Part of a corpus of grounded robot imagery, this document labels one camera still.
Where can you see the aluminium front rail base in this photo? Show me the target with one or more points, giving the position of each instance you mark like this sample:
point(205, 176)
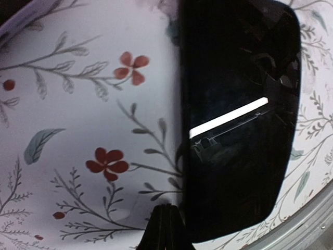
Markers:
point(304, 227)

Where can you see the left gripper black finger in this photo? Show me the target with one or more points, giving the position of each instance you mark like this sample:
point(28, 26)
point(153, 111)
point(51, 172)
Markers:
point(165, 230)

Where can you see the floral patterned tablecloth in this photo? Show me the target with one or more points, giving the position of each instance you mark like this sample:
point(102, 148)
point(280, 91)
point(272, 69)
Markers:
point(88, 125)

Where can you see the black phone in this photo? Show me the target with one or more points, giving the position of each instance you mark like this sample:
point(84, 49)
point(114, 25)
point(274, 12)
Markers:
point(241, 70)

